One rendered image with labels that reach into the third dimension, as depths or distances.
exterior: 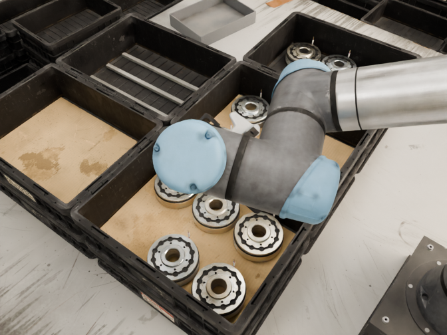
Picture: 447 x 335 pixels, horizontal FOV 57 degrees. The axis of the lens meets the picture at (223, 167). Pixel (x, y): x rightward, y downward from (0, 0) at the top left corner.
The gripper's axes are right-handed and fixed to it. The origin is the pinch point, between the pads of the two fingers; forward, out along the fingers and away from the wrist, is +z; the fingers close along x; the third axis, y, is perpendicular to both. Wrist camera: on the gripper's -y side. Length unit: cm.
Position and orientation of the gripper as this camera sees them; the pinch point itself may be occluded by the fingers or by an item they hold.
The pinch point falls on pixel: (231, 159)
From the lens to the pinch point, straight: 75.4
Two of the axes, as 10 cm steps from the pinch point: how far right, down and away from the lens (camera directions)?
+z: 1.1, -0.6, 9.9
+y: -7.1, -7.0, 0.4
